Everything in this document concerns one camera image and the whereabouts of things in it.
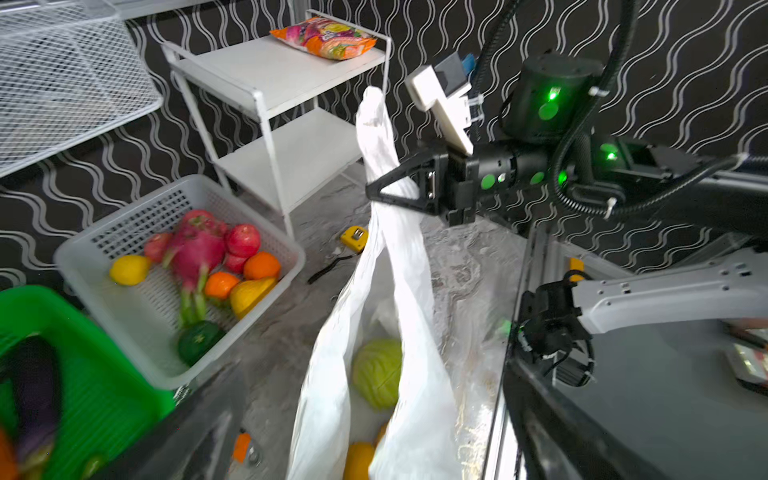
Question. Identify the white plastic basket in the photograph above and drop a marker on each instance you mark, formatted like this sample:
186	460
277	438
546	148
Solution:
143	320

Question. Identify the yellow lemon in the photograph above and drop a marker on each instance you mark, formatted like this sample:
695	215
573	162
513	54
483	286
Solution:
130	270

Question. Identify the yellow mango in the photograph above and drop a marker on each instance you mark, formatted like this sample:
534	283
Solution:
359	458

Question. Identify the orange handled tool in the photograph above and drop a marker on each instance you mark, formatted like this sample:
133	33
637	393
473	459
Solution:
247	452

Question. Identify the dark green avocado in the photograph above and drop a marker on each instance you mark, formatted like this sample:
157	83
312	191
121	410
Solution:
196	340

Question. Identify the orange candy bag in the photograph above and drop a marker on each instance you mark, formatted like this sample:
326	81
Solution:
326	38

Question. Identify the white plastic grocery bag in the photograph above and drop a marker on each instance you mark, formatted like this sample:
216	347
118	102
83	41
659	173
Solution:
388	296

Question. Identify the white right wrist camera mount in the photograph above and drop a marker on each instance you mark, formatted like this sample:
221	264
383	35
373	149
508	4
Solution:
442	88

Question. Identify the pink dragon fruit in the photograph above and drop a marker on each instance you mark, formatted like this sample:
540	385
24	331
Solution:
197	247

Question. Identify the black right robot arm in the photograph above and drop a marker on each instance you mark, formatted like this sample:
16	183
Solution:
548	140

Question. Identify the small orange tangerine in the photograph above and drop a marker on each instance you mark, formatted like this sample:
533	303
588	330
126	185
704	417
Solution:
219	286

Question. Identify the red apple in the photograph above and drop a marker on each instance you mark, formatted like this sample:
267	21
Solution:
243	241

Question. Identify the yellow tape measure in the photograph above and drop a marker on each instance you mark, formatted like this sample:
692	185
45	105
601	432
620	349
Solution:
355	238

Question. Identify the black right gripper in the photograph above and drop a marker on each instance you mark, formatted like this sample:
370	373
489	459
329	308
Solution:
440	181

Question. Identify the purple eggplant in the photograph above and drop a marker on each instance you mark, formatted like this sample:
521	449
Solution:
33	368

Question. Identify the white two-tier shelf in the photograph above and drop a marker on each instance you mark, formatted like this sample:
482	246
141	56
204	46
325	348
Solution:
302	146

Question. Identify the green cabbage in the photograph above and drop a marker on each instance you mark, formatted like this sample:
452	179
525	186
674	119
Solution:
376	372

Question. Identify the white wire wall basket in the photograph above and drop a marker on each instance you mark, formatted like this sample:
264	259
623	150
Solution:
70	71

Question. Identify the orange fruit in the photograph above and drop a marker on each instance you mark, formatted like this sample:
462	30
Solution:
261	266

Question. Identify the green plastic basket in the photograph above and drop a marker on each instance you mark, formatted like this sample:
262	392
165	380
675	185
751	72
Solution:
70	401

